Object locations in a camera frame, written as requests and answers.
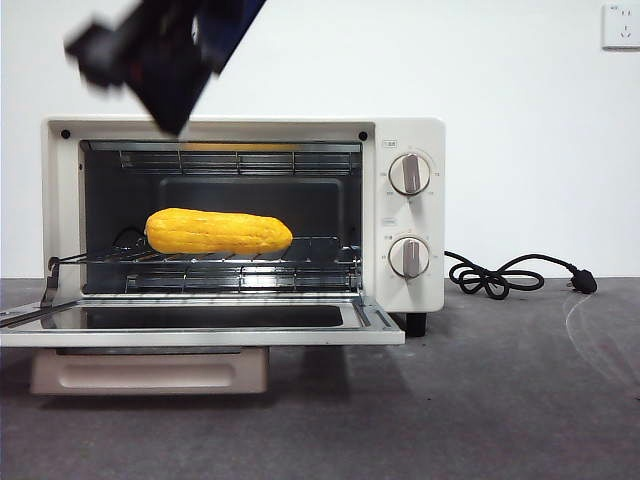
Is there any yellow corn cob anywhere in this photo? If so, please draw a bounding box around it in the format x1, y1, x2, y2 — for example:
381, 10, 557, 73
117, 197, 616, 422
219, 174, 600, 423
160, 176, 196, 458
144, 208, 294, 255

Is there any oven glass door with handle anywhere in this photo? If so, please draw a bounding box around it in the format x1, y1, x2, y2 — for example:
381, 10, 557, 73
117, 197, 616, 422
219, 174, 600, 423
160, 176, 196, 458
0, 292, 406, 397

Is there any white Toshiba toaster oven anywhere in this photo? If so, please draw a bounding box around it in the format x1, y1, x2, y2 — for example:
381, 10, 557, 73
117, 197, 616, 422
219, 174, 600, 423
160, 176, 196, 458
41, 115, 447, 337

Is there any oven temperature knob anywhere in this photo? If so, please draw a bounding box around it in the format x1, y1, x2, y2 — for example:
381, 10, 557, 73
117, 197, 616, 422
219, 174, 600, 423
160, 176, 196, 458
388, 153, 432, 195

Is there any oven timer knob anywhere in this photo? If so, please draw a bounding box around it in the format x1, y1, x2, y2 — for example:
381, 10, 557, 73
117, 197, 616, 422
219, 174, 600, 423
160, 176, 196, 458
388, 236, 431, 279

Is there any metal wire oven rack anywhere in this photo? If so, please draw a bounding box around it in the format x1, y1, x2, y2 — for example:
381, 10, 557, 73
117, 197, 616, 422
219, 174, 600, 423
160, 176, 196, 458
49, 234, 364, 265

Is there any black power cord with plug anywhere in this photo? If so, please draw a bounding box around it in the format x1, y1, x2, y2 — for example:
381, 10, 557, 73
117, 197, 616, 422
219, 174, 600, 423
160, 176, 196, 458
443, 249, 599, 296

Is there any white wall socket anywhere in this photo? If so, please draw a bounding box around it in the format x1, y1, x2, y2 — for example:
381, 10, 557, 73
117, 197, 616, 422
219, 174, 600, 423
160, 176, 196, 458
601, 3, 640, 51

